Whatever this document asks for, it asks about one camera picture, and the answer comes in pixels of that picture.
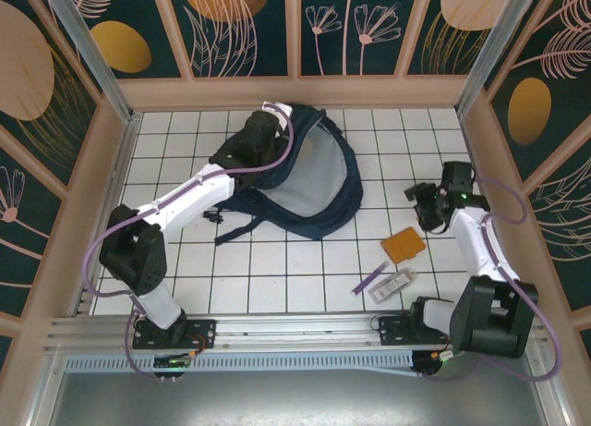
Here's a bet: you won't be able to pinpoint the orange brown notebook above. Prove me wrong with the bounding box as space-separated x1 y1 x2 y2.
379 228 427 264

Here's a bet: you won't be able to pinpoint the navy blue backpack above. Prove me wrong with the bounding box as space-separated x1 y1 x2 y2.
202 103 364 246

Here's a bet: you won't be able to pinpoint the small clear plastic case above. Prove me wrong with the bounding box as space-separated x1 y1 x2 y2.
371 266 419 305

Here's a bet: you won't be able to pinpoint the purple pen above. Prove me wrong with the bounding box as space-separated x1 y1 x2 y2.
351 261 390 298

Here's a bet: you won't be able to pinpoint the dark panel orange circle leaves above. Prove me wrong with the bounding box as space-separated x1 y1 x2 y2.
164 0 290 79

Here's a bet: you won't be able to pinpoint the dark panel with fern leaves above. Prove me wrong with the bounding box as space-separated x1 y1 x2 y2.
528 160 591 312

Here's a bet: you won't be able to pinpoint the dark panel oval and fern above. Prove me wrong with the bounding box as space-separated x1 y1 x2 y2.
489 0 591 183

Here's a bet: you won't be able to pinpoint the dark panel pale circle grass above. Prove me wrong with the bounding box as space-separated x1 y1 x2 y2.
404 0 517 76

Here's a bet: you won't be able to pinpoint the dark panel with pink flowers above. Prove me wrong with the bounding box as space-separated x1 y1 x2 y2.
300 0 434 78

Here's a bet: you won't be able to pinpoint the dark panel with orange oval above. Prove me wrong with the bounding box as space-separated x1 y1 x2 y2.
62 0 182 79

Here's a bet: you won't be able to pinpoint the grey metal sheet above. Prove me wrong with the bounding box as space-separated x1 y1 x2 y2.
45 370 569 426

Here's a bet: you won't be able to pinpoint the dark panel large pale circle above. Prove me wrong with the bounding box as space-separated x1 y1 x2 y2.
0 0 99 189

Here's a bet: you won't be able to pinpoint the dark panel flower and lines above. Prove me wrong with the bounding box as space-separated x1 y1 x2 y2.
0 146 64 319

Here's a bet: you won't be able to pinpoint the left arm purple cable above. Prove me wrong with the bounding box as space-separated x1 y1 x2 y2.
85 103 296 382

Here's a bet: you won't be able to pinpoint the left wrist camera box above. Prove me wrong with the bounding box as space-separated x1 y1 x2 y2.
260 101 293 118

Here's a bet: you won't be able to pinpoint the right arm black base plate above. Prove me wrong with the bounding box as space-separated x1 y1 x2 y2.
377 313 456 349

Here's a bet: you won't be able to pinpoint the right aluminium corner post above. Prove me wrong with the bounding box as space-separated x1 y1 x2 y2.
454 0 553 117

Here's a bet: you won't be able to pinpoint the aluminium corner post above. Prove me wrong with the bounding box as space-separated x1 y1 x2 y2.
37 0 136 122
454 0 553 117

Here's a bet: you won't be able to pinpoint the aluminium side rail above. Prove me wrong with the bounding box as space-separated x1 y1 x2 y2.
73 113 142 317

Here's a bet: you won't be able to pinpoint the long aluminium mounting rail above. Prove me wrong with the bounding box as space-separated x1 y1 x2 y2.
44 309 553 353

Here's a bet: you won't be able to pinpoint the left aluminium corner post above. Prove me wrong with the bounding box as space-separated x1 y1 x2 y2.
37 0 136 122

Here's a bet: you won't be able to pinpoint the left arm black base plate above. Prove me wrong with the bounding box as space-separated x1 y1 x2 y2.
132 318 218 351

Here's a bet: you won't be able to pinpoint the grey slotted cable duct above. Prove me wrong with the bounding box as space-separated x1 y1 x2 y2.
63 351 419 377

